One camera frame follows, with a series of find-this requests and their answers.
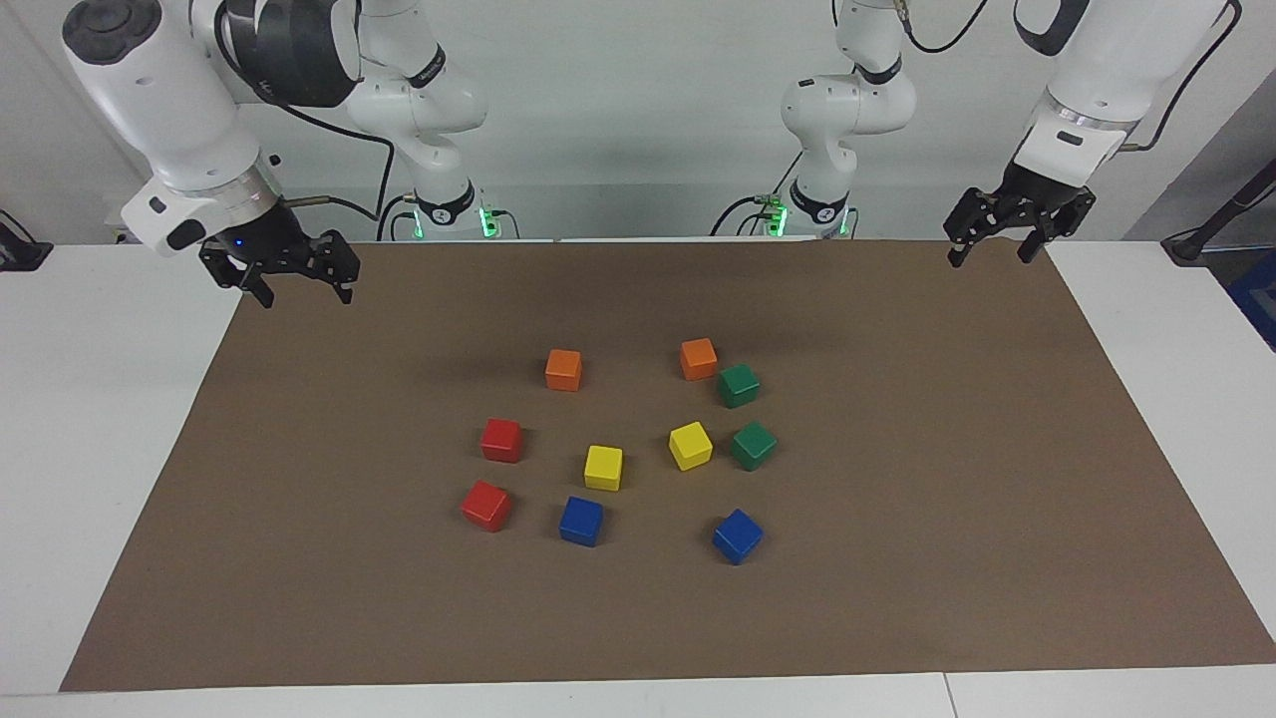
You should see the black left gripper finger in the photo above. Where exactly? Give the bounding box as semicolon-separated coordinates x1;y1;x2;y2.
1017;189;1097;264
944;186;1004;269

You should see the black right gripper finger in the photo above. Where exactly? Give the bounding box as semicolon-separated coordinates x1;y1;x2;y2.
307;230;361;305
199;246;276;309

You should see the red wooden cube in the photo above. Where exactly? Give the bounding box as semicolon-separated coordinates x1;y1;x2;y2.
480;418;524;464
461;481;513;533

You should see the green wooden cube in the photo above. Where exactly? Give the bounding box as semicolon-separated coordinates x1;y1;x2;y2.
731;421;779;472
718;364;762;409

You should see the black stand with pole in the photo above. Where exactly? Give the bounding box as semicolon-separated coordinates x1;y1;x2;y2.
1161;160;1276;265

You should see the blue crate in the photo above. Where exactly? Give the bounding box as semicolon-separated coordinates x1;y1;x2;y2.
1224;247;1276;352

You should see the black stand foot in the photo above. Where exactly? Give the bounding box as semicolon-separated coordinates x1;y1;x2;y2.
0;207;53;272

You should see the yellow wooden cube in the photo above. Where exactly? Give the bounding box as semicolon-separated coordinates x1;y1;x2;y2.
583;445;624;492
668;422;715;472

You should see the blue wooden cube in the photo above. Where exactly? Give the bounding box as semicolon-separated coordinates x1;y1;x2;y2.
712;509;765;566
558;496;605;547

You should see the brown table mat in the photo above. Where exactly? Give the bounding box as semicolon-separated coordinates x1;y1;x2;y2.
60;237;1276;692

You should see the black base cable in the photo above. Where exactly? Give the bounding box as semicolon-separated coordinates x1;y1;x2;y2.
376;192;415;242
710;195;764;237

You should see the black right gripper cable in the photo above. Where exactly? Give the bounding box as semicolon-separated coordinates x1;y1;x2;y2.
214;0;397;222

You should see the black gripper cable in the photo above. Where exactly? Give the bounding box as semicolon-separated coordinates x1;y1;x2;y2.
1121;0;1244;153
214;0;397;222

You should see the black cable with grey plug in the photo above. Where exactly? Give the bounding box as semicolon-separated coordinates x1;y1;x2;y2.
897;0;990;54

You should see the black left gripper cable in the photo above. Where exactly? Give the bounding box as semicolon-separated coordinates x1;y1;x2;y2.
1121;0;1244;153

